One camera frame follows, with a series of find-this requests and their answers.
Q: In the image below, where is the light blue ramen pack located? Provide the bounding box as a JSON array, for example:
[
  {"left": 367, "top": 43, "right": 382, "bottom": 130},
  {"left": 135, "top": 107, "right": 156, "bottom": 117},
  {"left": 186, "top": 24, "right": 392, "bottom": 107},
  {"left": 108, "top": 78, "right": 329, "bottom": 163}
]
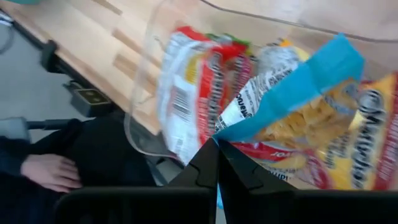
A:
[{"left": 213, "top": 33, "right": 366, "bottom": 210}]

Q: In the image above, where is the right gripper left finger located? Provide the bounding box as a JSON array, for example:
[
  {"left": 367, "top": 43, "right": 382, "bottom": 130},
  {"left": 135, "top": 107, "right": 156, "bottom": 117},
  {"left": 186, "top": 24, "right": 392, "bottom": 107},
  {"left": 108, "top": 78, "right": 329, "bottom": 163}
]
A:
[{"left": 54, "top": 138, "right": 219, "bottom": 224}]

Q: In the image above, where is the person's hand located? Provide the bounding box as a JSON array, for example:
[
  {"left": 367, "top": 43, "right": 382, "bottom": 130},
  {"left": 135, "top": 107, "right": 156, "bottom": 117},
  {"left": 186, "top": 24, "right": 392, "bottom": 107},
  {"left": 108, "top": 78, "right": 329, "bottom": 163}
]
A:
[{"left": 20, "top": 153, "right": 83, "bottom": 194}]

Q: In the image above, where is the teal rectangular dish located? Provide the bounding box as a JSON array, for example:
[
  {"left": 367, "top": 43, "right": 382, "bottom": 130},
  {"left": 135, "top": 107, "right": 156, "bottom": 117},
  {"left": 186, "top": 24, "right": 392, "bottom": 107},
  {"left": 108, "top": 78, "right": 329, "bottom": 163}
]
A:
[{"left": 6, "top": 0, "right": 42, "bottom": 5}]

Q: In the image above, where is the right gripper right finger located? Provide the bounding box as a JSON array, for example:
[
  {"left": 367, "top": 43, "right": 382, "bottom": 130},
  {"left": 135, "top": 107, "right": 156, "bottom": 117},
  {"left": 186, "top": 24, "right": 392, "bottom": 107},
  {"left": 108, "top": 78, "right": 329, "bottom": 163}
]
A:
[{"left": 217, "top": 139, "right": 398, "bottom": 224}]

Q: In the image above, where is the black aluminium table frame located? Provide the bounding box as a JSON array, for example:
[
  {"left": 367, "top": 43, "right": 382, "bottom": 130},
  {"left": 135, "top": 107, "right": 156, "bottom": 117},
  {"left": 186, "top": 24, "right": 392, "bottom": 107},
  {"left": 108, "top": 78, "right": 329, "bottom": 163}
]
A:
[{"left": 0, "top": 9, "right": 118, "bottom": 119}]

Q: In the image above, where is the pink lime shrimp ramen pack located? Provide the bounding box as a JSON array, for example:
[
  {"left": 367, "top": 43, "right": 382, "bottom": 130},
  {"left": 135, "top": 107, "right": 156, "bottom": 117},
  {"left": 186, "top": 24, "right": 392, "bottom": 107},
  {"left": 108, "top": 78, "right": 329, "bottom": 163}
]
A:
[{"left": 205, "top": 32, "right": 253, "bottom": 94}]

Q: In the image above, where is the red beef ramen pack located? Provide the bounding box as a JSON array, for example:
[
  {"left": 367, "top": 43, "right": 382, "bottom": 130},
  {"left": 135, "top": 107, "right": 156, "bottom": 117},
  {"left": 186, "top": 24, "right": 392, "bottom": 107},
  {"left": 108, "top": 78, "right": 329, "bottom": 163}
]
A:
[{"left": 156, "top": 26, "right": 249, "bottom": 166}]

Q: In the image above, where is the clear plastic container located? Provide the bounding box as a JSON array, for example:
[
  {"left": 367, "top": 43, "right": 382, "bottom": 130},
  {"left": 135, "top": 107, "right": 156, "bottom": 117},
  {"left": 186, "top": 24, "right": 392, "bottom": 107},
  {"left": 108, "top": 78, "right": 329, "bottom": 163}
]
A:
[{"left": 123, "top": 0, "right": 398, "bottom": 191}]

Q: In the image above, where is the person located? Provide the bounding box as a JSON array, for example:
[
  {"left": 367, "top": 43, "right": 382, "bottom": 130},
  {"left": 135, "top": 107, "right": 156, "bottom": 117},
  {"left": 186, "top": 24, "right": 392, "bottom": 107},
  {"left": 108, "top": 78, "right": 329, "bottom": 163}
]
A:
[{"left": 0, "top": 111, "right": 187, "bottom": 224}]

